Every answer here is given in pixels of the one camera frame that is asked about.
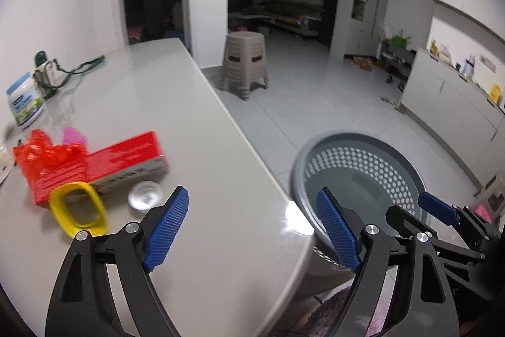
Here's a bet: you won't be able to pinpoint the clear round plastic lid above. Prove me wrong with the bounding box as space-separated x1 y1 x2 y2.
128 180 163 213

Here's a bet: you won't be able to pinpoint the red toothpaste box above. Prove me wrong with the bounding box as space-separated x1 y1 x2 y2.
29 131 169 205

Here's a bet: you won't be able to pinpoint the beige stacked plastic stools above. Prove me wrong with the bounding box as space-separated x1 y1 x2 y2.
218 31 269 101

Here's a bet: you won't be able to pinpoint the pink plastic shuttlecock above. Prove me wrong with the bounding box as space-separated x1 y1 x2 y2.
62 127 87 146

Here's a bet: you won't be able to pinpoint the full cream milk powder jar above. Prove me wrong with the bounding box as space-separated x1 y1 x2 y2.
6 73 44 127

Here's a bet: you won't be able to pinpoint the grey perforated waste basket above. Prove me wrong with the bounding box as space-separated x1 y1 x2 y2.
289 130 428 272

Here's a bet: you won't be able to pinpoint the green white water bottle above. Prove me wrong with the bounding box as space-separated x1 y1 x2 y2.
33 51 58 100

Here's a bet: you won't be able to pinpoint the yellow oval plastic lid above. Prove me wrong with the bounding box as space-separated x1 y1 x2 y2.
49 181 108 238

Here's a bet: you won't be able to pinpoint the dark shoe rack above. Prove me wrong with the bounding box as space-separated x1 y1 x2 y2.
377 39 417 81

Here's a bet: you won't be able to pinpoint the white floor cabinet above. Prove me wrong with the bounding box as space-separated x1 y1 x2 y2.
400 49 504 186

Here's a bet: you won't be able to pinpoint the red plastic bag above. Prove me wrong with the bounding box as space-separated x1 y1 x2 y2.
12 129 88 181

